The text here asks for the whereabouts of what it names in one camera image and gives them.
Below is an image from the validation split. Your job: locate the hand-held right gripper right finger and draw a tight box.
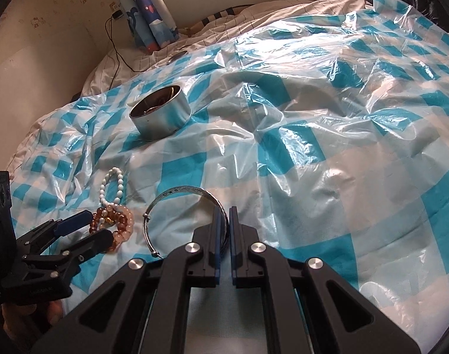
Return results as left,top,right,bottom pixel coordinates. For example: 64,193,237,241
229,206,421,354

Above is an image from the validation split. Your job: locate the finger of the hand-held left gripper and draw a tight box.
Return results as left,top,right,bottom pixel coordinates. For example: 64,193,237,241
23,230,115,277
16,210,94,258

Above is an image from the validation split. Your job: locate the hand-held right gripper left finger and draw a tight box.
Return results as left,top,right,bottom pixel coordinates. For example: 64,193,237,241
64,204,225,354

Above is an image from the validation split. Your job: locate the amber bead bracelet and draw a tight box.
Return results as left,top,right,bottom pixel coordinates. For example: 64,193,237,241
88,208,116,235

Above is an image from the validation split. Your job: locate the peach bead bracelet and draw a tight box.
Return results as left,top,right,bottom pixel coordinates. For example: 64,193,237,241
105,204,135,254

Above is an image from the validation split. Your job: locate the silver bangle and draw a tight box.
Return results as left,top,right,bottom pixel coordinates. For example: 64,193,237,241
143,186,231,258

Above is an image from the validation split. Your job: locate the round metal tin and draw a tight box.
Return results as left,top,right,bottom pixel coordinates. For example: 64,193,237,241
129,84,192,142

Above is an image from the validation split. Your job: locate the person's left hand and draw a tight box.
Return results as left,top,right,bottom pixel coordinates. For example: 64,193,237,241
1,298,65,327

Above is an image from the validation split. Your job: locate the blue checkered plastic sheet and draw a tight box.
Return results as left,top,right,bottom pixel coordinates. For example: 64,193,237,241
6,0,449,354

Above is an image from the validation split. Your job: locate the blue cartoon curtain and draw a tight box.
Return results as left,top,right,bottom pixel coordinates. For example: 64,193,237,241
115,0,180,53

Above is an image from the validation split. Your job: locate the white bead bracelet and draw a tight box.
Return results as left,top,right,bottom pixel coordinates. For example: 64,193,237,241
98,167,125,207

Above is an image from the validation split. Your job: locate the black charger cable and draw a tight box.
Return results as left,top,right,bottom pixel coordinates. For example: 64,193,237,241
105,15,137,91

